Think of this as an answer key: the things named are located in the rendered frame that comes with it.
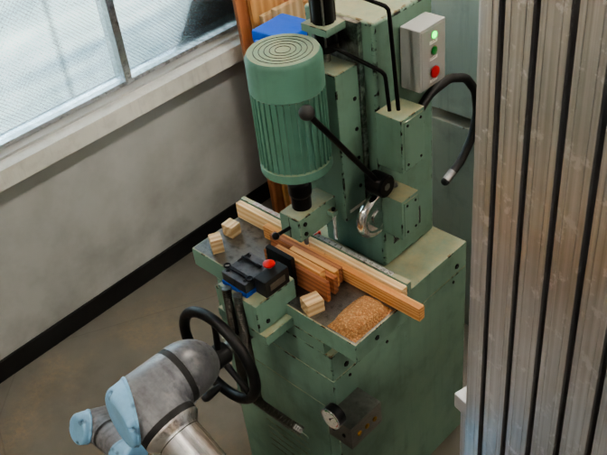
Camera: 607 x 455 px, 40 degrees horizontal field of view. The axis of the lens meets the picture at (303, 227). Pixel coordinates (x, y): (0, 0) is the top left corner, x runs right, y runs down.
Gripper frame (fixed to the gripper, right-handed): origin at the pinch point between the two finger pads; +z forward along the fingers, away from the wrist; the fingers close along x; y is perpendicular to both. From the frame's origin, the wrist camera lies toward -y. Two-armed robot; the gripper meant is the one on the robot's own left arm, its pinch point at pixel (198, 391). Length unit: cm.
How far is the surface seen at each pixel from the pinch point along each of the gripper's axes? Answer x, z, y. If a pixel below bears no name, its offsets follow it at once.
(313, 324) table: 21.8, 13.0, -26.4
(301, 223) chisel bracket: 9, 15, -48
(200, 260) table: -21.3, 12.1, -26.9
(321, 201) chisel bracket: 8, 22, -53
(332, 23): 11, 9, -97
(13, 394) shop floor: -116, 16, 63
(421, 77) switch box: 24, 29, -89
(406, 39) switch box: 21, 24, -97
